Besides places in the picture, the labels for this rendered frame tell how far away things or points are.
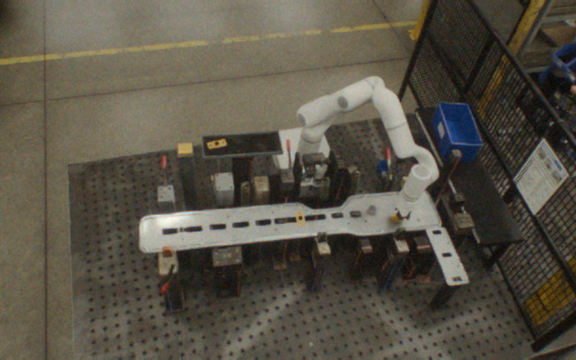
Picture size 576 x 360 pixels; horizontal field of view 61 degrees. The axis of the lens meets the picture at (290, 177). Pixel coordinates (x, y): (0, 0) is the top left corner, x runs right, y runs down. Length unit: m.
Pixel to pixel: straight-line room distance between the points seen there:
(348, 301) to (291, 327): 0.31
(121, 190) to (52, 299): 0.88
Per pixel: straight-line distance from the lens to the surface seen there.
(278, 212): 2.25
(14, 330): 3.30
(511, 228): 2.52
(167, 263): 2.06
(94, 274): 2.50
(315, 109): 2.38
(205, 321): 2.32
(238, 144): 2.29
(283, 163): 2.73
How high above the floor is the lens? 2.84
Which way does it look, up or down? 50 degrees down
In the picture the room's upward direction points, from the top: 9 degrees clockwise
